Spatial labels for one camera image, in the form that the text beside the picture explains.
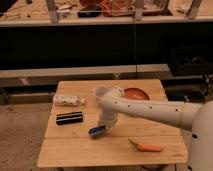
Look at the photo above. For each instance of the wooden table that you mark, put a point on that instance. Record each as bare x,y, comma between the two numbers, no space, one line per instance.
71,146

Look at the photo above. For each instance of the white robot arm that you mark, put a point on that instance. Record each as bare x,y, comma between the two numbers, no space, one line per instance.
194,117

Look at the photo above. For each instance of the orange toy carrot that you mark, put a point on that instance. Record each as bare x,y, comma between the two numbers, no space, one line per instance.
146,147

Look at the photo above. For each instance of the white plastic bottle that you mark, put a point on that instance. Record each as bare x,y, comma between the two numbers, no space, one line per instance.
66,100

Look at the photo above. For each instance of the orange plate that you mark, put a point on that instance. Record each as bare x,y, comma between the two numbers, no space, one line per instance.
135,93

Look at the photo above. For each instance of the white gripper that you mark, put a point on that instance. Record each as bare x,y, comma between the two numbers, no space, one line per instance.
107,119

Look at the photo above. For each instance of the clear plastic cup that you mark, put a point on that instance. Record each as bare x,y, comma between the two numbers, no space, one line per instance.
100,91

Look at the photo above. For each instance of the wooden shelf with clutter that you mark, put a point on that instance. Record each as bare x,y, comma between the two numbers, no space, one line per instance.
27,13

